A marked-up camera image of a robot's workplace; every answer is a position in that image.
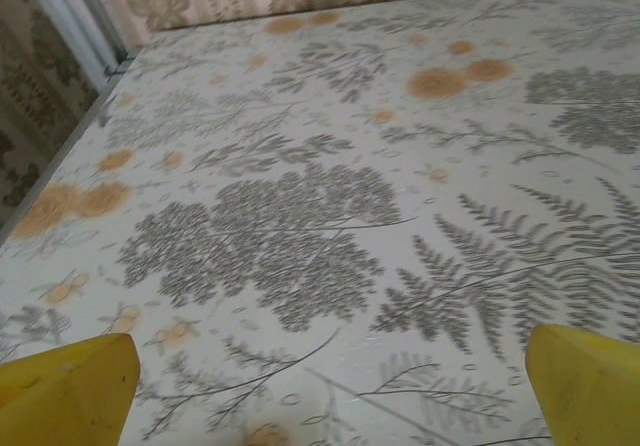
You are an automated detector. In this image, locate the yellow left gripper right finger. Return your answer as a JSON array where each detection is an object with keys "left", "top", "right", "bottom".
[{"left": 527, "top": 323, "right": 640, "bottom": 446}]

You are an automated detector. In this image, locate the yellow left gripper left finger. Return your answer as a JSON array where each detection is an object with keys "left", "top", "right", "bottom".
[{"left": 0, "top": 332, "right": 141, "bottom": 446}]

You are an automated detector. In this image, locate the aluminium frame post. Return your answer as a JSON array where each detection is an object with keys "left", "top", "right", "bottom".
[{"left": 19, "top": 0, "right": 134, "bottom": 75}]

